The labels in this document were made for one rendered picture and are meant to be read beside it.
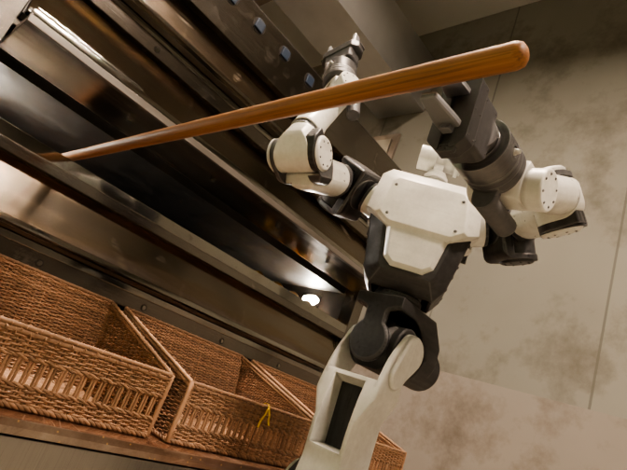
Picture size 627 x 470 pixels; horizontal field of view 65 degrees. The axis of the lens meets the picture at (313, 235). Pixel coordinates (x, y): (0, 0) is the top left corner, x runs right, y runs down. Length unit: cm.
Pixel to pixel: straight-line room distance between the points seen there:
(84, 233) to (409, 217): 98
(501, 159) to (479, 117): 7
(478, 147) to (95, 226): 126
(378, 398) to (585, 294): 274
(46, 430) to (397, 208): 86
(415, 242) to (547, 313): 259
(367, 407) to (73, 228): 102
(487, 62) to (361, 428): 79
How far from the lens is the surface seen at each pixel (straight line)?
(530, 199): 78
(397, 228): 118
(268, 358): 214
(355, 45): 142
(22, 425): 109
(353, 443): 110
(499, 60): 57
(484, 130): 69
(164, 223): 176
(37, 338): 111
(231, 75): 197
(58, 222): 161
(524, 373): 362
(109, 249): 167
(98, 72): 154
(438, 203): 120
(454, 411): 372
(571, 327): 363
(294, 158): 106
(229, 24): 202
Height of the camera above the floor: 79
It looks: 17 degrees up
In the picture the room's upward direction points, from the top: 21 degrees clockwise
